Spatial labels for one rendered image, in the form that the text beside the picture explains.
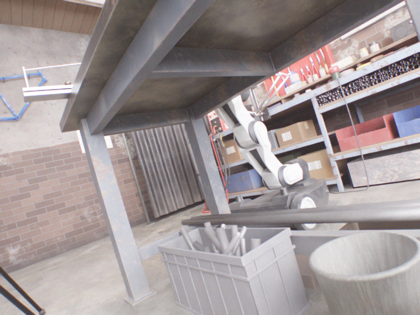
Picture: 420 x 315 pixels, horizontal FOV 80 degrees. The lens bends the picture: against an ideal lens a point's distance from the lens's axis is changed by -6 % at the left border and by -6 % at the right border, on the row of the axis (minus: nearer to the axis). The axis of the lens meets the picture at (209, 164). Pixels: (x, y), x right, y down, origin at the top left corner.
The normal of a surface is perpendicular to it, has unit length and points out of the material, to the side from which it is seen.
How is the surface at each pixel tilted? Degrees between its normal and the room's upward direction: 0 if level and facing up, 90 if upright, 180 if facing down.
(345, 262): 85
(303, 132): 91
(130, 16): 180
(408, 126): 90
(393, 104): 90
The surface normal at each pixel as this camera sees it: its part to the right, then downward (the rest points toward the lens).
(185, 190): -0.26, 0.06
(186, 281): -0.76, 0.22
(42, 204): 0.58, -0.19
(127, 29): 0.29, 0.96
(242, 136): -0.60, 0.49
